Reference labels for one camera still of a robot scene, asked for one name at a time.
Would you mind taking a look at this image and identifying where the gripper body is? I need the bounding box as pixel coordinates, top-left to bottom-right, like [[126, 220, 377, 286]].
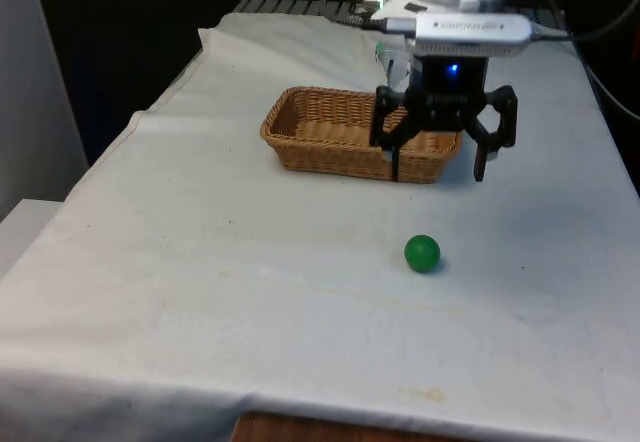
[[407, 54, 490, 132]]

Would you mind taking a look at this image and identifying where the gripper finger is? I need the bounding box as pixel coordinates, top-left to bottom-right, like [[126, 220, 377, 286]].
[[369, 84, 426, 183], [463, 84, 519, 183]]

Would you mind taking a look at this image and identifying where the green ball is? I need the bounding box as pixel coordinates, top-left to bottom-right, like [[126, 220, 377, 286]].
[[403, 234, 442, 275]]

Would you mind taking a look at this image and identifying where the wicker basket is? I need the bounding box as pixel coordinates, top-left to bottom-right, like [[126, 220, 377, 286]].
[[259, 86, 464, 184]]

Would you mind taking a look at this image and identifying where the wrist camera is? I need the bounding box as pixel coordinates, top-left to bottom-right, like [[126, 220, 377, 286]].
[[413, 11, 534, 57]]

